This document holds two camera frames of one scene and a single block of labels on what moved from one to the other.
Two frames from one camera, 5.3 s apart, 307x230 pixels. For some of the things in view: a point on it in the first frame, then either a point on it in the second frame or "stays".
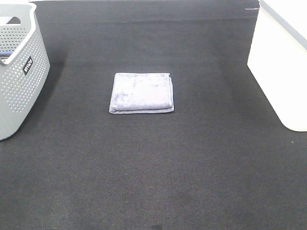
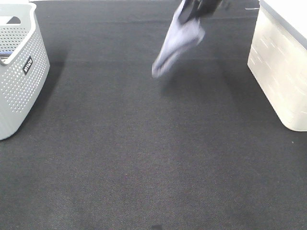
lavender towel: x=142 y=93 to x=180 y=38
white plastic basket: x=277 y=59 stays
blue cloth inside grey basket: x=5 y=55 stays
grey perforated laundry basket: x=25 y=66 stays
